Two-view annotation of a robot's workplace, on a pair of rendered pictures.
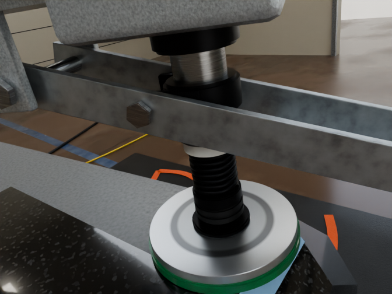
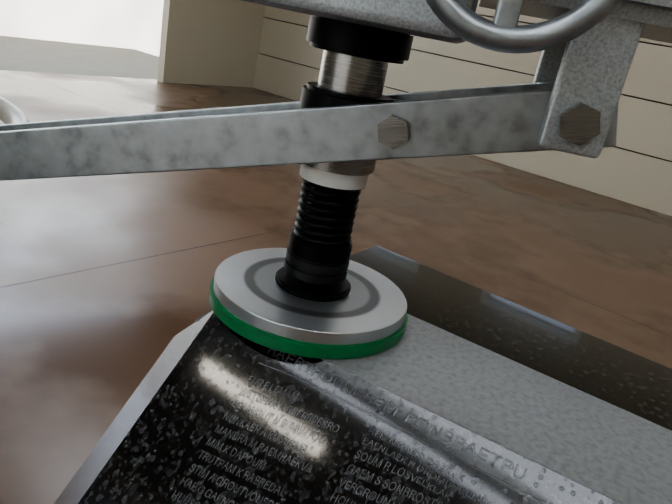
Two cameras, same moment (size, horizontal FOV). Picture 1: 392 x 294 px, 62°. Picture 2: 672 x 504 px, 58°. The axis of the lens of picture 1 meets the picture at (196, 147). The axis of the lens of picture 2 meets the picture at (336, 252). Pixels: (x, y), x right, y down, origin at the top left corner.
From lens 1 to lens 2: 1.00 m
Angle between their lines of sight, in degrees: 133
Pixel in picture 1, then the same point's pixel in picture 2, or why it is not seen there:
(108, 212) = (502, 373)
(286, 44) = not seen: outside the picture
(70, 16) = not seen: hidden behind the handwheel
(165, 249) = (376, 276)
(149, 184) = (460, 411)
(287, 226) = (235, 261)
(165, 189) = (416, 389)
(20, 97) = not seen: hidden behind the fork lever
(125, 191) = (504, 408)
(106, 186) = (560, 432)
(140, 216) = (438, 353)
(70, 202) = (603, 413)
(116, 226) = (469, 349)
